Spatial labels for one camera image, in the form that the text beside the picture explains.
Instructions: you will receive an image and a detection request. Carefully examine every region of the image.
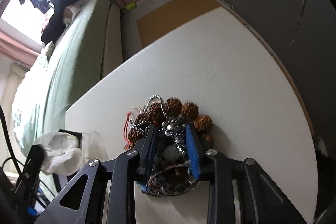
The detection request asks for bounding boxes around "dark grey wardrobe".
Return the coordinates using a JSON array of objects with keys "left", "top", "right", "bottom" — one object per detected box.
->
[{"left": 221, "top": 0, "right": 335, "bottom": 155}]

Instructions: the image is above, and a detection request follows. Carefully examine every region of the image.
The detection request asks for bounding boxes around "person in black clothes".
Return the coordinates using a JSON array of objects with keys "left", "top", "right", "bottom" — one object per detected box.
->
[{"left": 41, "top": 0, "right": 78, "bottom": 45}]

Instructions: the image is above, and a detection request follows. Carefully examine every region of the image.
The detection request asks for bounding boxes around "silver metal chain bracelet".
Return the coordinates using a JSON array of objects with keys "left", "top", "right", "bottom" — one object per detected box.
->
[{"left": 141, "top": 93, "right": 200, "bottom": 197}]

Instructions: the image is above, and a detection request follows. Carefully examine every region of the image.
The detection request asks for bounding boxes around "black jewelry box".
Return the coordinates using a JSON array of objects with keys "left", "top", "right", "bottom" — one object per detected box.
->
[{"left": 58, "top": 129, "right": 83, "bottom": 148}]

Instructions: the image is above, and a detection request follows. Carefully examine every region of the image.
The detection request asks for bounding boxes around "brown rudraksha bead bracelet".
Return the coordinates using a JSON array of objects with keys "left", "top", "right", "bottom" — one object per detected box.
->
[{"left": 127, "top": 97, "right": 215, "bottom": 149}]

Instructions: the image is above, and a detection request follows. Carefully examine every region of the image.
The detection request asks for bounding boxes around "small green toy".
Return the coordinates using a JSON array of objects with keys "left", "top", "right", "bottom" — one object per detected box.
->
[{"left": 125, "top": 2, "right": 137, "bottom": 11}]

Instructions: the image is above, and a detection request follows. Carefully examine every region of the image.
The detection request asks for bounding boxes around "green bed blanket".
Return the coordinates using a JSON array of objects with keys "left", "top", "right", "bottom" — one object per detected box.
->
[{"left": 11, "top": 0, "right": 110, "bottom": 156}]

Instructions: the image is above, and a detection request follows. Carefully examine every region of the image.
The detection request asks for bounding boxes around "white plastic bag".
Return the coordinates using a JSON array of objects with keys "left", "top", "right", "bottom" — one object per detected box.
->
[{"left": 34, "top": 132, "right": 108, "bottom": 176}]

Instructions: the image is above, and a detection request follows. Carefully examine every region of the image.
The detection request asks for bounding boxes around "black cable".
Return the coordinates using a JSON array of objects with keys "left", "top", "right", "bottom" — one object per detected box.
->
[{"left": 0, "top": 105, "right": 57, "bottom": 214}]

